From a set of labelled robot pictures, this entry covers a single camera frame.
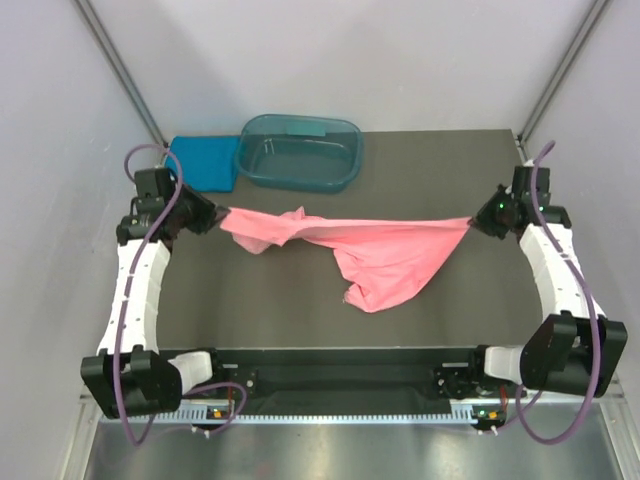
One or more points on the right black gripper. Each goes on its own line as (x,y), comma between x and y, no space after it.
(482,219)

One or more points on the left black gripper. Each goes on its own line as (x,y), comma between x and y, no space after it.
(209,212)

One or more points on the pink t shirt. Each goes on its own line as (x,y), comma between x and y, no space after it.
(386,262)

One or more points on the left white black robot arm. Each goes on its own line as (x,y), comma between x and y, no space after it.
(127,376)

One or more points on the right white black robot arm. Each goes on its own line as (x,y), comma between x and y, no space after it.
(576,346)

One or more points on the folded blue t shirt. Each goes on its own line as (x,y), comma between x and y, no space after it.
(207,162)

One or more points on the teal plastic tub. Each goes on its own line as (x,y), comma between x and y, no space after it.
(300,153)

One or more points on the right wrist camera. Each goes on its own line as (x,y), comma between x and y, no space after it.
(528,183)

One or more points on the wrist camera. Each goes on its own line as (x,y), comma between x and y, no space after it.
(154,183)
(528,183)

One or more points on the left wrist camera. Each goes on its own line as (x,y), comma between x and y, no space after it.
(154,183)

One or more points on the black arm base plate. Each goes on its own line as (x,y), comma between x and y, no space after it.
(339,369)

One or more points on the grey slotted cable duct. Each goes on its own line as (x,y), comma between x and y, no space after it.
(458,414)

